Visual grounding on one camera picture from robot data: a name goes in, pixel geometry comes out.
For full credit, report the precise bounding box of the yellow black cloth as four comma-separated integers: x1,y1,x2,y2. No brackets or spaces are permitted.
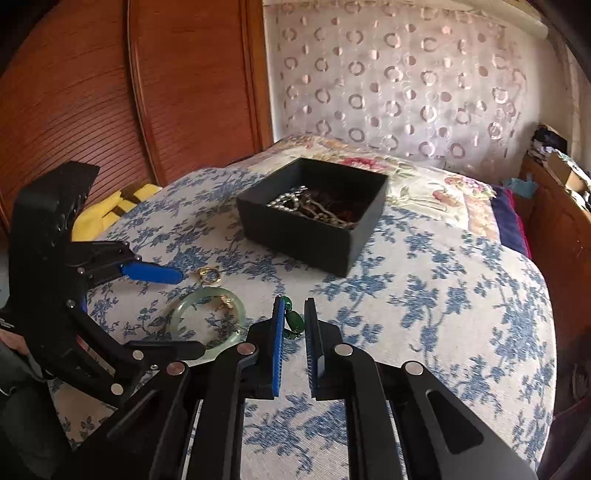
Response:
71,183,161,242

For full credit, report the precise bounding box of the pale green jade bangle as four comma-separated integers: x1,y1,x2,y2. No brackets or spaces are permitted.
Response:
168,287,247,348

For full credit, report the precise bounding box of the black square jewelry box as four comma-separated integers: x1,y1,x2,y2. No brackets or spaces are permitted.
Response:
236,158,389,277

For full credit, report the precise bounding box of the brown louvered wooden wardrobe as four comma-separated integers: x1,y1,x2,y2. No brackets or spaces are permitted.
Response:
1,1,273,230

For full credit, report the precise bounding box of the blue floral bed cover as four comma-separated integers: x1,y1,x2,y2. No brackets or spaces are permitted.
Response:
87,169,556,467

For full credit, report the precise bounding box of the person's left hand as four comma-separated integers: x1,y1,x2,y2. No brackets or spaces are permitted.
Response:
0,330,29,355

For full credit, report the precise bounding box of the cardboard box on cabinet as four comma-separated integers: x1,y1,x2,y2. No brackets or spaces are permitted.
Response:
547,152,587,193

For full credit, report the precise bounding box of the pink circle sheer curtain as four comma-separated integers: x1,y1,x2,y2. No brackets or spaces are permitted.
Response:
263,1,543,176

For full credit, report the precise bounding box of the wooden side cabinet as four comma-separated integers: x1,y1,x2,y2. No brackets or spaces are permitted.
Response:
519,156,591,324

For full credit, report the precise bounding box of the blue plastic bag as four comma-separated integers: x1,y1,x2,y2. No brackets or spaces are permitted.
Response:
503,174,538,199

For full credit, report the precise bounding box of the green bead bracelet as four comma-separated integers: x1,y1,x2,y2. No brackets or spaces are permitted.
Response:
280,296,306,341

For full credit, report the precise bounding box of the navy red blanket edge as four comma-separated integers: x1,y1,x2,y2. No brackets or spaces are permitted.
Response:
490,186,532,259

